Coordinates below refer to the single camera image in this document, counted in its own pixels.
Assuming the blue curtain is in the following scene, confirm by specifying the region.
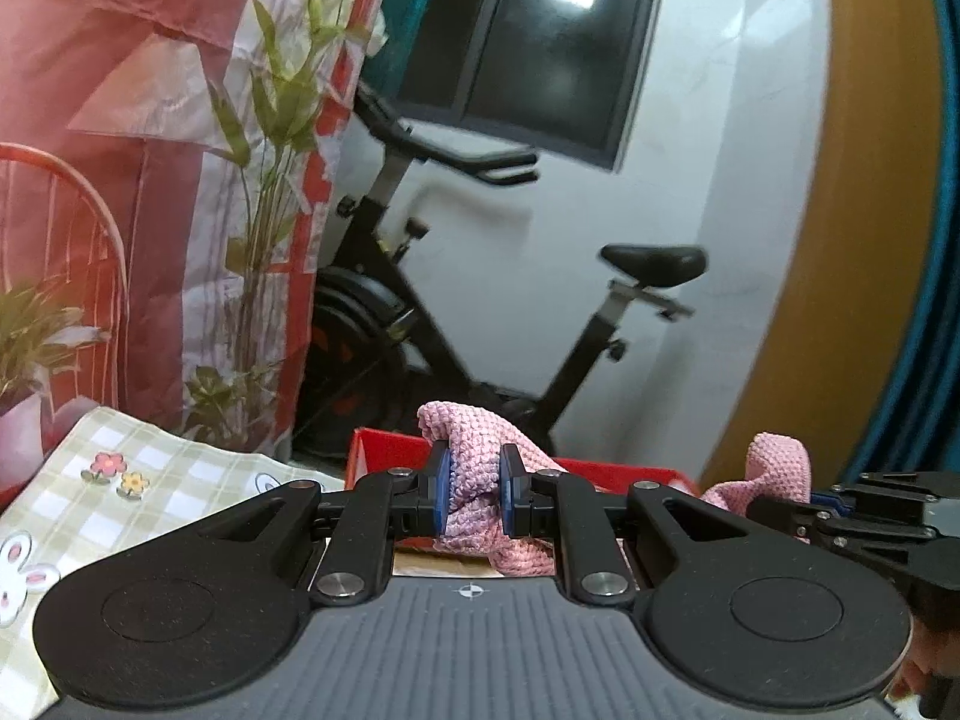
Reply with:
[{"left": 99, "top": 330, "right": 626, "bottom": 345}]
[{"left": 847, "top": 0, "right": 960, "bottom": 482}]

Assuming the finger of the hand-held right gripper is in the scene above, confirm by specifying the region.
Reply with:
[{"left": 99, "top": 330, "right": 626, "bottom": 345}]
[
  {"left": 746, "top": 496, "right": 942, "bottom": 567},
  {"left": 814, "top": 469, "right": 960, "bottom": 512}
]

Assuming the black exercise bike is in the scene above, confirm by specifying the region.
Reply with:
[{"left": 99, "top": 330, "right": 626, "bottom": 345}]
[{"left": 292, "top": 82, "right": 710, "bottom": 466}]

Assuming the dark window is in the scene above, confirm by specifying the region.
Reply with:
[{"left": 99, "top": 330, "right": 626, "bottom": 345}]
[{"left": 394, "top": 0, "right": 672, "bottom": 175}]

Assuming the pink knit cloth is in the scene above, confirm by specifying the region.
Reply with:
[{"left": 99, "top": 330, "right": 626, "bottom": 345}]
[{"left": 416, "top": 401, "right": 815, "bottom": 578}]

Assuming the red plant print curtain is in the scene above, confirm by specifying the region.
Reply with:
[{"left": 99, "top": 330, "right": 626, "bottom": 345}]
[{"left": 0, "top": 0, "right": 406, "bottom": 500}]

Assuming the checked green bed sheet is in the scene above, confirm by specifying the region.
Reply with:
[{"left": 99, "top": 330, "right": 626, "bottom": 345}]
[{"left": 0, "top": 405, "right": 347, "bottom": 720}]

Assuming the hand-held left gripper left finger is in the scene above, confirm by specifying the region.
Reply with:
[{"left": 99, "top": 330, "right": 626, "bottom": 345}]
[{"left": 199, "top": 444, "right": 455, "bottom": 608}]

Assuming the red strawberry print cardboard box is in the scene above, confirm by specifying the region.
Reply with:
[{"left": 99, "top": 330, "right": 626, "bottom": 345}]
[{"left": 346, "top": 427, "right": 704, "bottom": 567}]

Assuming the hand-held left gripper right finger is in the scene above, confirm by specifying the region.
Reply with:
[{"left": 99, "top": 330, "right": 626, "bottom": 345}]
[{"left": 499, "top": 444, "right": 751, "bottom": 605}]

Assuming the yellow wooden door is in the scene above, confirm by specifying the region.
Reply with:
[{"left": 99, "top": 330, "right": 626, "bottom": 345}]
[{"left": 699, "top": 0, "right": 947, "bottom": 500}]

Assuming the person's right hand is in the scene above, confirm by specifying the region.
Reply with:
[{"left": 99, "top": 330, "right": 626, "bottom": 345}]
[{"left": 889, "top": 626, "right": 932, "bottom": 702}]

